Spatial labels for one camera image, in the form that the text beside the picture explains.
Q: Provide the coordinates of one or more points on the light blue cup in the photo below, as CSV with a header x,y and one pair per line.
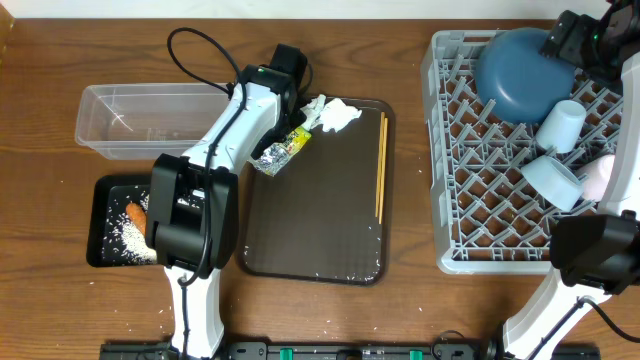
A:
x,y
561,128

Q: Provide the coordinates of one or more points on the wooden chopstick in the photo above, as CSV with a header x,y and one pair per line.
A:
x,y
379,163
383,169

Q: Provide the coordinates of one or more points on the yellow foil snack wrapper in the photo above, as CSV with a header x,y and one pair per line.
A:
x,y
277,155

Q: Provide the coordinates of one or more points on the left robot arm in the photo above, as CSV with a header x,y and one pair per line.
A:
x,y
193,211

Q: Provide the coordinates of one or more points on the dark blue plate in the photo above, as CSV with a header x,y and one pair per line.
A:
x,y
523,84

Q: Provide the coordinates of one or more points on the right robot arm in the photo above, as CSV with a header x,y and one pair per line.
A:
x,y
593,257

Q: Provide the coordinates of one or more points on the white tissue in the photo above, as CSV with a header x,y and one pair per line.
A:
x,y
333,115

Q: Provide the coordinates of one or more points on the light blue bowl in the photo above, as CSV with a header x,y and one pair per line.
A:
x,y
553,181

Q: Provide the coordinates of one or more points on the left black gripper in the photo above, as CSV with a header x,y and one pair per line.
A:
x,y
298,119

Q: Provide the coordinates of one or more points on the brown serving tray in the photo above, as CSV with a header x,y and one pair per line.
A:
x,y
315,219

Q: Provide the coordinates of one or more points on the black waste tray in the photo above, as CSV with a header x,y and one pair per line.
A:
x,y
112,193

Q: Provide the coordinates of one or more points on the grey dishwasher rack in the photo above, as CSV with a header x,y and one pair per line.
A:
x,y
487,218

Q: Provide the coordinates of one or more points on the white cup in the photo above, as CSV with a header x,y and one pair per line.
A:
x,y
596,176

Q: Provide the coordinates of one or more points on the orange carrot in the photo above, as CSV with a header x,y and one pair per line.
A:
x,y
137,216

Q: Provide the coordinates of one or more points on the white rice pile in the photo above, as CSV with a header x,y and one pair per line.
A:
x,y
132,240

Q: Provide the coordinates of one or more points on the clear plastic bin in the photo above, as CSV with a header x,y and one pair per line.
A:
x,y
142,121

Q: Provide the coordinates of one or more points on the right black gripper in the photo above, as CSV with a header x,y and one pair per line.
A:
x,y
584,27

